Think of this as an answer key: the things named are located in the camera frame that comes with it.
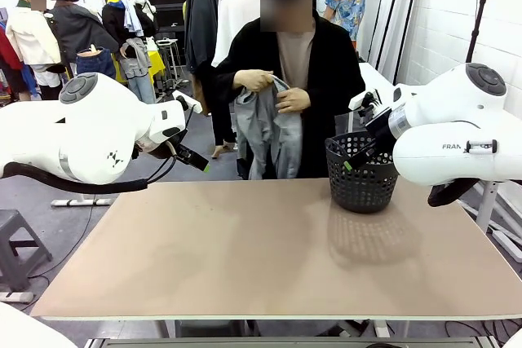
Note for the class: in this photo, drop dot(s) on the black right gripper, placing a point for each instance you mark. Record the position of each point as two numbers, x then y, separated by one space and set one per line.
381 130

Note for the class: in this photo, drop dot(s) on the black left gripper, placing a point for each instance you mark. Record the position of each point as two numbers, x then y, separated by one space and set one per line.
185 151

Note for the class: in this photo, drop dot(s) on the grey training pants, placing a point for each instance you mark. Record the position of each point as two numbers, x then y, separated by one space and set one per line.
265 132

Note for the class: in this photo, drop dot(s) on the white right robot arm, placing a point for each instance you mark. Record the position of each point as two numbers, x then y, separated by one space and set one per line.
448 120

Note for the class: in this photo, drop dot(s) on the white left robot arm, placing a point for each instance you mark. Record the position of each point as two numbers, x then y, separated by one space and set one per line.
94 132

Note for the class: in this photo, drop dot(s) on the person's left hand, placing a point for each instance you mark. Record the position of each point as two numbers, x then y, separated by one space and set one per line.
295 101

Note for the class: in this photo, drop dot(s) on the person's right hand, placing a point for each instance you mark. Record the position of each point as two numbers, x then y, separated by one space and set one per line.
255 80

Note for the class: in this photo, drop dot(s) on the black perforated plastic basket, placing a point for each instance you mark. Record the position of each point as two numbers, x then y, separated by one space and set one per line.
363 193

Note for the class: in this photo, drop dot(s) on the person in black coat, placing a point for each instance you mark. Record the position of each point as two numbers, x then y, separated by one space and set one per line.
330 79

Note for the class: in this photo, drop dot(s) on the yellow table cloth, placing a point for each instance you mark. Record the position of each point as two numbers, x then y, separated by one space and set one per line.
157 62

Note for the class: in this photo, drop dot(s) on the mannequin in grey hoodie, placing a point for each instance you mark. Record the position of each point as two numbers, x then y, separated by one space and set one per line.
136 58

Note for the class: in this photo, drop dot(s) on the white metal rack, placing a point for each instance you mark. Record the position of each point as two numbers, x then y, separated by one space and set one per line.
169 43

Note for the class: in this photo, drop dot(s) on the white folded backdrop panels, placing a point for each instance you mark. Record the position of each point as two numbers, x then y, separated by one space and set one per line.
391 18

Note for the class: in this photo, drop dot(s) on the mannequin in dark blue jeans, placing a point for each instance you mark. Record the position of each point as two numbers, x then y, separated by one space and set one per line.
95 63

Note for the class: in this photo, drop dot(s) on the mannequin in navy hooded coat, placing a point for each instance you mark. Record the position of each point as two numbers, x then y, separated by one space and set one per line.
200 18

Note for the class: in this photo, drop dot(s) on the mannequin in white shirt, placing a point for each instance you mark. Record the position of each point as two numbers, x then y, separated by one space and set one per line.
236 10

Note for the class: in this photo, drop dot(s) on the mannequin with yellow blue clothes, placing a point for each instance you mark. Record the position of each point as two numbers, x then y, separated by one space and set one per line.
112 18

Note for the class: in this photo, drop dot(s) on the black tripod stand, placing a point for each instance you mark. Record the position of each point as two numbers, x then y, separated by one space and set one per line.
477 26

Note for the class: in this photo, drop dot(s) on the figure in black bucket hat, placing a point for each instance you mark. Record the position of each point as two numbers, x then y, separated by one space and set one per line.
77 26

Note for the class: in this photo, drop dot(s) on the grey plastic step stool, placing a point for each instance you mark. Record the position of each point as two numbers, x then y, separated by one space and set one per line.
16 238

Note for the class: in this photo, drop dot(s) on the mannequin in cream jacket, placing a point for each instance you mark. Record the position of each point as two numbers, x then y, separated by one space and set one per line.
30 38

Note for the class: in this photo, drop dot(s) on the white stand foot bar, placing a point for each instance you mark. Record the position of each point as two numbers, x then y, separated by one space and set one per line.
16 297

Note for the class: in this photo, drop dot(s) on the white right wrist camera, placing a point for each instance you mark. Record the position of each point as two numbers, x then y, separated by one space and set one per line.
382 113

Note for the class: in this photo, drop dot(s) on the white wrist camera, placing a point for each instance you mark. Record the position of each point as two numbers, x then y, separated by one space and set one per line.
193 105
382 113

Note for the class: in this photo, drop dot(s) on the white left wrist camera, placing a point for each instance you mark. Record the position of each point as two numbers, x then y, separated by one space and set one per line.
193 105

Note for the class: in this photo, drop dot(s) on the grey metal frame rail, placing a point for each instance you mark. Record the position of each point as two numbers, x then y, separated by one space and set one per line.
285 343

